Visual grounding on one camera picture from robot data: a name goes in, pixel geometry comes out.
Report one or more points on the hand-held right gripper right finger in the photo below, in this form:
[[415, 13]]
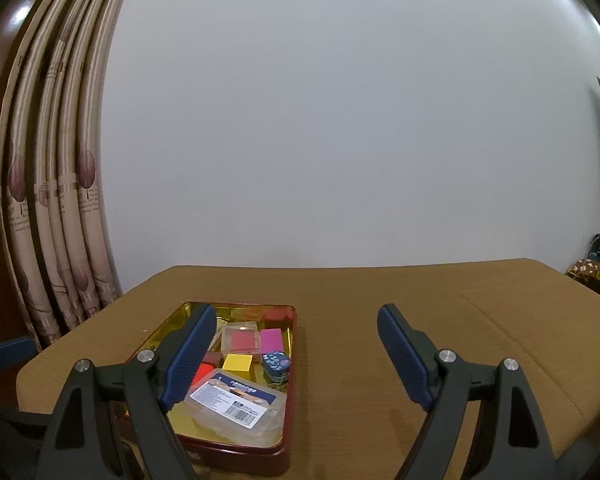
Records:
[[405, 355]]

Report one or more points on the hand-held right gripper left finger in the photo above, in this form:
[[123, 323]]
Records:
[[192, 355]]

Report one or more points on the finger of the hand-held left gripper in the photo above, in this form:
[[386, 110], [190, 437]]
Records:
[[10, 352]]

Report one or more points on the yellow block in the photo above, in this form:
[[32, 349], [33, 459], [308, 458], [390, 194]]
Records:
[[237, 362]]

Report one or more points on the small clear plastic box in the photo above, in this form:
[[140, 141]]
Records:
[[240, 342]]

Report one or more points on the large clear labelled plastic box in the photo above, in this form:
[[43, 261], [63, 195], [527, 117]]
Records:
[[230, 400]]

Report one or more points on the pink block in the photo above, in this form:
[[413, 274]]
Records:
[[271, 341]]

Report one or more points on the small blue patterned tin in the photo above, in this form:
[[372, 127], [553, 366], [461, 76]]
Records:
[[276, 365]]

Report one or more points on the red gold metal tray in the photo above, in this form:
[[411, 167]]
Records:
[[260, 462]]

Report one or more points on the beige patterned curtain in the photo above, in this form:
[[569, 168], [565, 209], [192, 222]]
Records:
[[65, 185]]

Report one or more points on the brown spotted cloth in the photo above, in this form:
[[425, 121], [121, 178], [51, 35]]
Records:
[[585, 267]]

